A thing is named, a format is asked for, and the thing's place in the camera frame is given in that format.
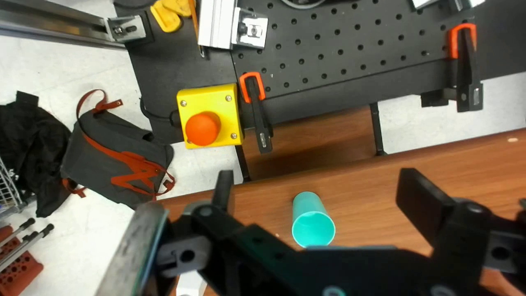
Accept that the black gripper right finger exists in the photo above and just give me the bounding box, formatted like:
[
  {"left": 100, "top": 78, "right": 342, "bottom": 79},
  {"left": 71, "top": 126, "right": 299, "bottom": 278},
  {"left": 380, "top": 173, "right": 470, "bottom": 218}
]
[{"left": 395, "top": 167, "right": 526, "bottom": 278}]

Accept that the black cloth bag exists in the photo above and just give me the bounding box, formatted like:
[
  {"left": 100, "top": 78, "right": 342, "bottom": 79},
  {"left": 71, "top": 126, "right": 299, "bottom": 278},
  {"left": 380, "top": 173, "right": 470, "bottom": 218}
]
[{"left": 0, "top": 89, "right": 74, "bottom": 219}]

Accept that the grey metal rail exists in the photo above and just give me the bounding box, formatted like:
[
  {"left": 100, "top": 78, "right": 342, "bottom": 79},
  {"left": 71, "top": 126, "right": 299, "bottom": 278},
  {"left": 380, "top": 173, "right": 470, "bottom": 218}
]
[{"left": 0, "top": 0, "right": 148, "bottom": 50}]

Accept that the yellow emergency stop box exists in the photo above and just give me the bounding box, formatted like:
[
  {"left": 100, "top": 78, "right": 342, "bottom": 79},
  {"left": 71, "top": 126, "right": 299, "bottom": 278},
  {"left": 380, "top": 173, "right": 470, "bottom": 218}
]
[{"left": 174, "top": 83, "right": 245, "bottom": 152}]

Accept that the black table leg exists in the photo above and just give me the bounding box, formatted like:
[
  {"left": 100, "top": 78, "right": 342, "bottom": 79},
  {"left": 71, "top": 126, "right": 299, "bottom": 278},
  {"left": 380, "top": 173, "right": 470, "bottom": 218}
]
[{"left": 368, "top": 101, "right": 388, "bottom": 158}]

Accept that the dark backpack with red straps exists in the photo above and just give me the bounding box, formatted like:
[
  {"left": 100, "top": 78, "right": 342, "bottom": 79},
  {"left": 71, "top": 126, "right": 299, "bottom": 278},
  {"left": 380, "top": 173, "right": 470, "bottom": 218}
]
[{"left": 59, "top": 88, "right": 178, "bottom": 213}]

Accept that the black perforated breadboard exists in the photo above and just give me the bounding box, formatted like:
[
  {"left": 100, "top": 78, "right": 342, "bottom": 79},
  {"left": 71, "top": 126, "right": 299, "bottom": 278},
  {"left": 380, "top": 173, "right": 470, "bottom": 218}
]
[{"left": 123, "top": 0, "right": 526, "bottom": 145}]

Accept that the orange black bar clamp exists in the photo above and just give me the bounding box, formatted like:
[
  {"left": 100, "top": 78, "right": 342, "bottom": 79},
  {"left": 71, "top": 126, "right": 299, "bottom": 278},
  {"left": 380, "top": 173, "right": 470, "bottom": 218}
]
[
  {"left": 238, "top": 71, "right": 275, "bottom": 155},
  {"left": 419, "top": 22, "right": 485, "bottom": 116}
]

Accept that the teal plastic cup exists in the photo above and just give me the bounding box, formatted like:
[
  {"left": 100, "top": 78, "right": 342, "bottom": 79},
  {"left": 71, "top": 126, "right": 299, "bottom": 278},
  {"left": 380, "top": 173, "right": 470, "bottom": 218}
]
[{"left": 289, "top": 190, "right": 337, "bottom": 250}]

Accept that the aluminium extrusion with bracket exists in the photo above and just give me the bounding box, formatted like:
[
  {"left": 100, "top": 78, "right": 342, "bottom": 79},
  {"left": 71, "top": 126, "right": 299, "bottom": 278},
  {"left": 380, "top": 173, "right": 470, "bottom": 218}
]
[
  {"left": 409, "top": 0, "right": 490, "bottom": 14},
  {"left": 196, "top": 0, "right": 271, "bottom": 52}
]

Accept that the red perforated block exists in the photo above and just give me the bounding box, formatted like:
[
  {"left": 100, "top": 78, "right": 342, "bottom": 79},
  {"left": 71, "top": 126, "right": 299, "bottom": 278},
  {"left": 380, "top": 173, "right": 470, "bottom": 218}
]
[{"left": 0, "top": 224, "right": 46, "bottom": 296}]

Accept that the wire basket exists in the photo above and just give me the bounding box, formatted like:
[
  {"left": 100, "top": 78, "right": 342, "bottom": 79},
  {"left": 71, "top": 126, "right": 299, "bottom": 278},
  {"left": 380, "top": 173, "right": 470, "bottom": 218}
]
[{"left": 0, "top": 157, "right": 28, "bottom": 218}]

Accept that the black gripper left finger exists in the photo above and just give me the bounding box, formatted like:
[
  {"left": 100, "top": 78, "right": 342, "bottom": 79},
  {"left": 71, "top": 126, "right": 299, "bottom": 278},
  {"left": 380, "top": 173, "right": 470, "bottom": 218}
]
[{"left": 184, "top": 170, "right": 301, "bottom": 262}]

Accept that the yellow object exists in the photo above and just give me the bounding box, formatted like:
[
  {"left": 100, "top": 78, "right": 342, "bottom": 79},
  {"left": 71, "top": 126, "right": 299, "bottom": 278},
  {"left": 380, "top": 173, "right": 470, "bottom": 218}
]
[{"left": 150, "top": 0, "right": 197, "bottom": 35}]

